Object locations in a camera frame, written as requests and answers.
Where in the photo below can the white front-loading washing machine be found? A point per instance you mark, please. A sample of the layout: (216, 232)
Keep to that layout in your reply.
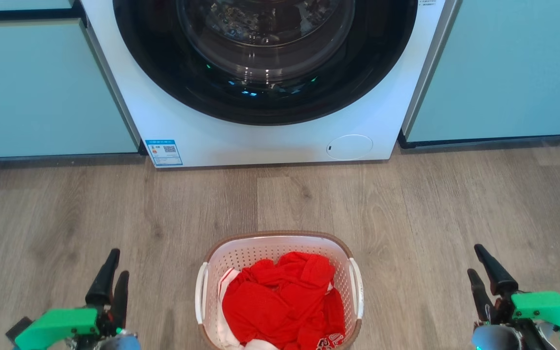
(270, 141)

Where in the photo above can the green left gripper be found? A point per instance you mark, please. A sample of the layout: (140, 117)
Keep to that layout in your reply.
(56, 326)

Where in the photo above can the round black glass washer door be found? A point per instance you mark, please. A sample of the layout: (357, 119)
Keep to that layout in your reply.
(265, 97)

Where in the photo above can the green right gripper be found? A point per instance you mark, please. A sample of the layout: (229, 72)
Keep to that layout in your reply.
(547, 311)

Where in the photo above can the blue energy label sticker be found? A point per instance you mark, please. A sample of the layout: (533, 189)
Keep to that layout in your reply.
(164, 152)

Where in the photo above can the red garment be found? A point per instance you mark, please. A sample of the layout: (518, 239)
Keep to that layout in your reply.
(280, 301)

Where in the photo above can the teal cabinet drawer front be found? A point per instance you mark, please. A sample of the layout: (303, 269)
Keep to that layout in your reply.
(17, 4)

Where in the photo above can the teal cabinet door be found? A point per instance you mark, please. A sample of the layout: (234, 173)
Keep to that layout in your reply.
(42, 87)
(503, 68)

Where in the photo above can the white plastic laundry basket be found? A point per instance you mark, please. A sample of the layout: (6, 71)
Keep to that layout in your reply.
(241, 253)

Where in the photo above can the round white filter cover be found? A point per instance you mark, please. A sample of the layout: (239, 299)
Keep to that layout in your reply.
(349, 147)

